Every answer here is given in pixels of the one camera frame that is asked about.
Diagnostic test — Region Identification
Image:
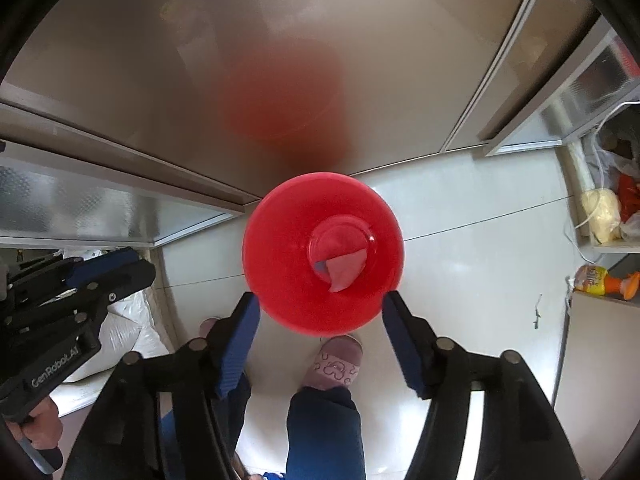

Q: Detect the orange plastic bottle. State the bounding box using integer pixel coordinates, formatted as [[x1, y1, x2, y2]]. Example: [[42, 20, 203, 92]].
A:
[[574, 265, 640, 302]]

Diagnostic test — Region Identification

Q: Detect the pink paper scrap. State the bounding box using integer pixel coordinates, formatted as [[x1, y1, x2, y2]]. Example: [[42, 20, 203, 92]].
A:
[[314, 250, 368, 293]]

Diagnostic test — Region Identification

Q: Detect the white plastic bag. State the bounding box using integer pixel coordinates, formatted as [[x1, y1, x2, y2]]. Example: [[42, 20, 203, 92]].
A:
[[585, 130, 640, 196]]

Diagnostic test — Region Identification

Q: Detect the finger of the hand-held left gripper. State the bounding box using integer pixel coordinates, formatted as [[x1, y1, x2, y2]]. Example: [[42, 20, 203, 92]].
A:
[[10, 246, 142, 291], [30, 259, 157, 331]]

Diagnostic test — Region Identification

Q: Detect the person's right leg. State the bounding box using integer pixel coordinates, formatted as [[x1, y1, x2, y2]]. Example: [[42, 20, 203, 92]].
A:
[[286, 386, 363, 480]]

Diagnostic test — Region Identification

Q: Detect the textured glass cabinet door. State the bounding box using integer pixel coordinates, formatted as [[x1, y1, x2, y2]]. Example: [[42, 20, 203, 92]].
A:
[[484, 25, 640, 157], [0, 140, 243, 248]]

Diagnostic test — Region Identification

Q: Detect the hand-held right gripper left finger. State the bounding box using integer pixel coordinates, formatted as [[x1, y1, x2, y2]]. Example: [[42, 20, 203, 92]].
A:
[[62, 292, 262, 480]]

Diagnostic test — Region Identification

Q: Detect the orange red bag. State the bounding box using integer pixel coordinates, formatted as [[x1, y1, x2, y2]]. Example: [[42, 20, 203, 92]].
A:
[[617, 172, 640, 221]]

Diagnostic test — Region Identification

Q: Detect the plastic wrap roll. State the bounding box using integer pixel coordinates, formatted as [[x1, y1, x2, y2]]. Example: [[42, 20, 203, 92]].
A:
[[565, 142, 593, 196]]

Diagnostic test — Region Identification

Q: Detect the steel cabinet door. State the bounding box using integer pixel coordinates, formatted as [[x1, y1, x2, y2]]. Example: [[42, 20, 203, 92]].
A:
[[442, 0, 601, 153], [0, 0, 546, 210]]

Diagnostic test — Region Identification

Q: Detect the white plastic sack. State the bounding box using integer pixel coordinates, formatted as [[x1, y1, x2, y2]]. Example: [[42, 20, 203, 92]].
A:
[[50, 290, 173, 386]]

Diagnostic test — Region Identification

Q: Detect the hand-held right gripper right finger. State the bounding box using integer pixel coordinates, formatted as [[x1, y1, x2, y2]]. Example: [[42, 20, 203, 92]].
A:
[[382, 291, 583, 480]]

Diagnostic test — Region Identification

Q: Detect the person's left hand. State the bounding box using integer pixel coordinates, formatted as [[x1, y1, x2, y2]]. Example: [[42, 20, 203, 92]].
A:
[[7, 397, 65, 453]]

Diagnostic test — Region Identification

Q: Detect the grey cabinet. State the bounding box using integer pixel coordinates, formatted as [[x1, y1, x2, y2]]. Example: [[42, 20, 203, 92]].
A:
[[552, 290, 640, 480]]

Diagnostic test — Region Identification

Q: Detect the yellowish plastic bag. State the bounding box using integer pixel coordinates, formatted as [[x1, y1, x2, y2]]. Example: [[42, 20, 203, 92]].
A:
[[580, 187, 623, 246]]

